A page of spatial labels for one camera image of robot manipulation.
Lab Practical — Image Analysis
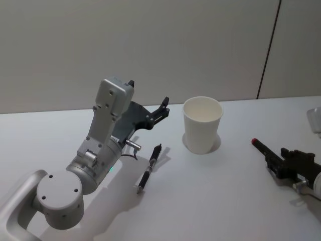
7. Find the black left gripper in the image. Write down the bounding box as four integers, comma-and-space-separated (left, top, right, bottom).
111, 96, 171, 146

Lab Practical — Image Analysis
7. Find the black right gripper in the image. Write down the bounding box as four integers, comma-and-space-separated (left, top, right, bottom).
267, 147, 321, 181

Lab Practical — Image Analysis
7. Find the black marker with red tip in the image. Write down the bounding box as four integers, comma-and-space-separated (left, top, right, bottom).
250, 137, 285, 162

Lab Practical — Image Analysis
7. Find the white paper cup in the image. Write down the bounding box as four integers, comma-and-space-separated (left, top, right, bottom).
182, 96, 224, 155

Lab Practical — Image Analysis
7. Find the black pen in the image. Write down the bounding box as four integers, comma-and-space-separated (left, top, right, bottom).
136, 143, 163, 195

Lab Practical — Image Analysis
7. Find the thin cable with silver plug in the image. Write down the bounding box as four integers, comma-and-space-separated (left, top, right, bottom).
292, 179, 309, 194
120, 139, 143, 161

